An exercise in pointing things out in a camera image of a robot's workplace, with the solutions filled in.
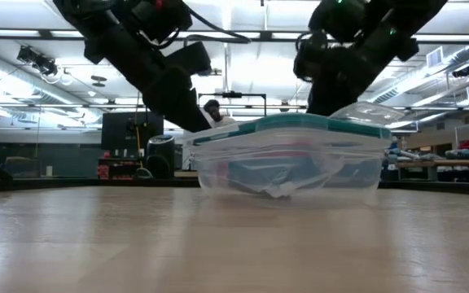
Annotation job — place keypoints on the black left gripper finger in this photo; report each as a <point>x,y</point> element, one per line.
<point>191,118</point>

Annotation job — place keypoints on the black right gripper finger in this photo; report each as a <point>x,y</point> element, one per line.
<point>328,103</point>

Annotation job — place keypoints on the clear lid blue rim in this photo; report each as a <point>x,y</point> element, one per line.
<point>291,122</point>

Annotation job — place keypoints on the clear plastic container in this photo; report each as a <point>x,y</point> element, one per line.
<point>291,142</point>

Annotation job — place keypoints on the red bandage roll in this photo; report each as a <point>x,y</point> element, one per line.
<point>283,154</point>

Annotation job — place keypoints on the blue bandage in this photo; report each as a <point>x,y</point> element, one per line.
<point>267,173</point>

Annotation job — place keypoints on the clear zip bag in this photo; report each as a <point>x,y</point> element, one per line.
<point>287,187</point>

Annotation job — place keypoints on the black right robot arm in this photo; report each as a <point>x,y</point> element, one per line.
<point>397,24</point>

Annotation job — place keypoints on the person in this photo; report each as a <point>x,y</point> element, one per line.
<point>216,112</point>

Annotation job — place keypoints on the black monitor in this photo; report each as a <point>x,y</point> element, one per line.
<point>116,130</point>

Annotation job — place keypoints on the black pendant lamp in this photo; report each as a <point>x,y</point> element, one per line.
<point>98,79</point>

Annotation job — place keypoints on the black shelf red items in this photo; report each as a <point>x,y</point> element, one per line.
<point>120,169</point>

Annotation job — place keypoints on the white air vent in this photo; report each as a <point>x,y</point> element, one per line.
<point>436,58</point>

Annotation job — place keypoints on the wooden workbench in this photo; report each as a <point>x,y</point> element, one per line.
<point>462,164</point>

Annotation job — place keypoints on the long ceiling light strip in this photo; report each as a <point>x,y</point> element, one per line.
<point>14,34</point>

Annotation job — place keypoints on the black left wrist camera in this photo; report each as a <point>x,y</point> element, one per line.
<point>189,57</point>

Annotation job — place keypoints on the black wall speaker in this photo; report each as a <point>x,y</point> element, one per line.
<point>460,72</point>

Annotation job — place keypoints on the black hanging camera rig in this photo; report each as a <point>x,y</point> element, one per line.
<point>37,61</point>

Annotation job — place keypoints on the black aluminium table frame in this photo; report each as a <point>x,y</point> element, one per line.
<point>35,184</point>

